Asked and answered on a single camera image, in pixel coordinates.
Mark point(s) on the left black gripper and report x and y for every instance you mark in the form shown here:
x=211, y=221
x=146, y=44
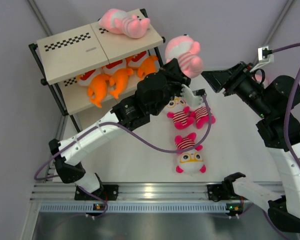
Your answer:
x=171, y=71

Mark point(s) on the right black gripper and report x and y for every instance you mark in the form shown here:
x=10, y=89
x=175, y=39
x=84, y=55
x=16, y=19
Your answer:
x=231, y=79

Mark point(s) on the orange shark plush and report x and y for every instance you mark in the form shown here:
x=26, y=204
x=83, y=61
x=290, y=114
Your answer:
x=96, y=82
x=119, y=74
x=143, y=63

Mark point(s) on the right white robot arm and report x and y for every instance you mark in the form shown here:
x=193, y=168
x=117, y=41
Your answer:
x=281, y=140

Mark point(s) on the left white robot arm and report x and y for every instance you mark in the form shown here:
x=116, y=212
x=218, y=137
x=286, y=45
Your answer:
x=68, y=154

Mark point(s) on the beige three-tier shelf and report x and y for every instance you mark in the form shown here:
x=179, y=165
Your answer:
x=64, y=56

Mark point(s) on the white panda plush with glasses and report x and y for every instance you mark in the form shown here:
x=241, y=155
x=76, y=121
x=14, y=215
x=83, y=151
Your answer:
x=179, y=112

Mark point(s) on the white panda plush face down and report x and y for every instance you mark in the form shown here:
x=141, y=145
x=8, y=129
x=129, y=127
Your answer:
x=201, y=116

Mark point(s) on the white panda plush front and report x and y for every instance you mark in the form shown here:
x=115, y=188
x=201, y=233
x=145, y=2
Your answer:
x=189, y=161

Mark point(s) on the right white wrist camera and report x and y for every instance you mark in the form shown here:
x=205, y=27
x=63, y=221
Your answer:
x=264, y=57

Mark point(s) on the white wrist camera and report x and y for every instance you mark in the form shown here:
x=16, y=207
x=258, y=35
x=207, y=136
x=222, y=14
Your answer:
x=192, y=98
x=264, y=57

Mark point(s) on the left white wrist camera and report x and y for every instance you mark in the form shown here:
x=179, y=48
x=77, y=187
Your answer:
x=192, y=98

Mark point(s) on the white slotted cable duct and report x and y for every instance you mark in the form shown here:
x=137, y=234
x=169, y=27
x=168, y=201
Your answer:
x=116, y=207

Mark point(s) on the aluminium mounting rail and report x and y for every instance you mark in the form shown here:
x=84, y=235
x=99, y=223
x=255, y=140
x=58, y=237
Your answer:
x=157, y=180

